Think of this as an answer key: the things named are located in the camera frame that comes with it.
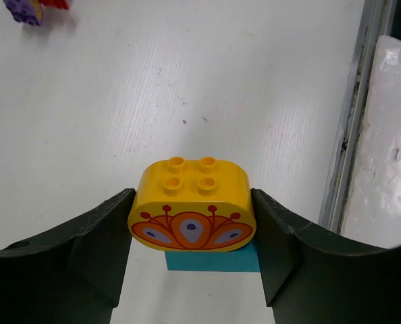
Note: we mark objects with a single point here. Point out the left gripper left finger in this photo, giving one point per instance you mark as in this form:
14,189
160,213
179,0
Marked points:
72,273

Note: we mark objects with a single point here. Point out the aluminium front rail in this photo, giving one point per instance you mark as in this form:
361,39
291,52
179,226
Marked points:
376,20

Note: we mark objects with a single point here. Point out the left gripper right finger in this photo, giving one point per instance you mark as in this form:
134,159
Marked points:
312,275

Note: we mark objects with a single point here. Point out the yellow orange patterned lego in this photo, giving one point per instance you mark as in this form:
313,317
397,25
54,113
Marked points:
200,205

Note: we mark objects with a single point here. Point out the teal bottom lego brick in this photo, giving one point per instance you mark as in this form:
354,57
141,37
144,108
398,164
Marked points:
242,260

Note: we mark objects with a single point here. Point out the red arch lego brick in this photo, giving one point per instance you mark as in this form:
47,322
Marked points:
57,4

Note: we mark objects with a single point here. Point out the purple flower lego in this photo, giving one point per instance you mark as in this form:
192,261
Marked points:
25,11

